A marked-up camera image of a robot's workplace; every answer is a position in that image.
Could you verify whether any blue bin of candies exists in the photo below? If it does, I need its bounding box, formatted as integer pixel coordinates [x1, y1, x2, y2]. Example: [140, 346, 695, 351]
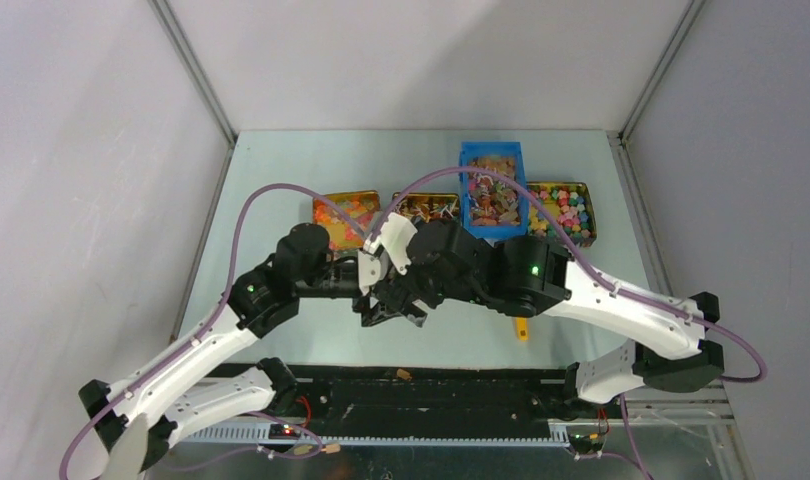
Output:
[459, 142, 529, 241]

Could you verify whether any orange plastic scoop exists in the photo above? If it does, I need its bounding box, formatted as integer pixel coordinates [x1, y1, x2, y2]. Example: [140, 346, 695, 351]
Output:
[514, 317, 530, 342]

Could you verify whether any tin of lollipops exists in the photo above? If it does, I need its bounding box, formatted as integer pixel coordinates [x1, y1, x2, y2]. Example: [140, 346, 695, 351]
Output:
[391, 192, 461, 222]

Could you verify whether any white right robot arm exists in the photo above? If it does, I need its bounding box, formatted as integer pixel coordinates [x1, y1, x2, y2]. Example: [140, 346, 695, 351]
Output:
[404, 220, 725, 418]

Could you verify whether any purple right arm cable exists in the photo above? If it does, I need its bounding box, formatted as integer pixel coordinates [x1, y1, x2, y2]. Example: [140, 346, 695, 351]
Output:
[365, 166, 769, 480]

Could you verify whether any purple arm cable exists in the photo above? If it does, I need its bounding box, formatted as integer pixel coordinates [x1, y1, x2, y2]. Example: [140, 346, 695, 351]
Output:
[58, 183, 370, 480]
[365, 166, 769, 480]

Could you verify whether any tin of colourful cube candies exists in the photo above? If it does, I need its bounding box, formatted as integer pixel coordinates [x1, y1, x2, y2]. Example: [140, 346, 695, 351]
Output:
[527, 181, 598, 248]

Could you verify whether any tin of gummy candies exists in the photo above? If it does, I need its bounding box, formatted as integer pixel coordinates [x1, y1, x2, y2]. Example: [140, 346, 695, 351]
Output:
[312, 190, 381, 254]

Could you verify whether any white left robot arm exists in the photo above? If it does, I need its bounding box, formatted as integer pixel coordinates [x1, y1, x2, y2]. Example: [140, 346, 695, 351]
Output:
[79, 214, 426, 474]

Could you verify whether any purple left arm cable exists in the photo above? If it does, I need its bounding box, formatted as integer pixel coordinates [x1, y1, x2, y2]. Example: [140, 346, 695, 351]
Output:
[58, 183, 370, 480]

